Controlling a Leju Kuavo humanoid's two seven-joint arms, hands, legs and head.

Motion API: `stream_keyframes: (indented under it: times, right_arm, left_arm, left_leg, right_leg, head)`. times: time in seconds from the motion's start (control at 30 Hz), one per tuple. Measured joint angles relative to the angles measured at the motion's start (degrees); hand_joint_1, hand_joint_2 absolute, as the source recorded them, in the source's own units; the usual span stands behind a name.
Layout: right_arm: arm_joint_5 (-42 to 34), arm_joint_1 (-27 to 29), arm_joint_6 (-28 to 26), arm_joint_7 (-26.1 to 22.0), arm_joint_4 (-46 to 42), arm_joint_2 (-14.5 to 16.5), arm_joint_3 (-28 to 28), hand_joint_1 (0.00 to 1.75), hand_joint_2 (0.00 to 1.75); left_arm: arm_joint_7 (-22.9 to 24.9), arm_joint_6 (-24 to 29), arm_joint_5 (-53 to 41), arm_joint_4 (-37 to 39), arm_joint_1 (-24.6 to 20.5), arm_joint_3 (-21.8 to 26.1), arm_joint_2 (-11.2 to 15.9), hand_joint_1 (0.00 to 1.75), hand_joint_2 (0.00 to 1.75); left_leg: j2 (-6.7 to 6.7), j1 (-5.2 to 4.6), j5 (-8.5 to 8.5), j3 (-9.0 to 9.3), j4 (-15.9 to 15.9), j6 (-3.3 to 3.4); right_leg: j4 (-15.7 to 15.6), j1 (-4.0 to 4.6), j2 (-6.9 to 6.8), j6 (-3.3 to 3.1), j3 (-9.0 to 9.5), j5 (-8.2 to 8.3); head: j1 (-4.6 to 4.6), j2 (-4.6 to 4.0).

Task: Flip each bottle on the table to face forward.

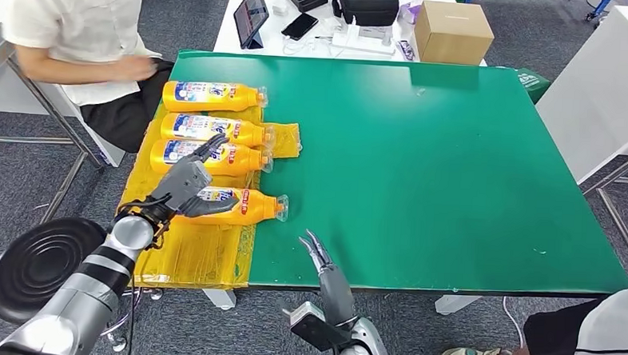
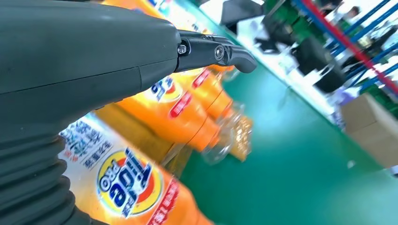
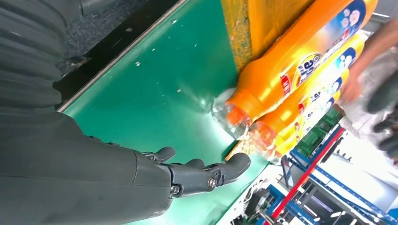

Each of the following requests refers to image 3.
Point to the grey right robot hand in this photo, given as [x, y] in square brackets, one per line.
[77, 180]

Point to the red upright pole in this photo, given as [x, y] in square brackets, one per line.
[306, 175]

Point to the green plastic crate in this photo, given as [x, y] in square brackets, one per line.
[314, 136]

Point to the blue metal rack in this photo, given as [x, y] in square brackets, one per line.
[335, 183]

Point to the person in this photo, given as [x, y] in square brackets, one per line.
[373, 46]

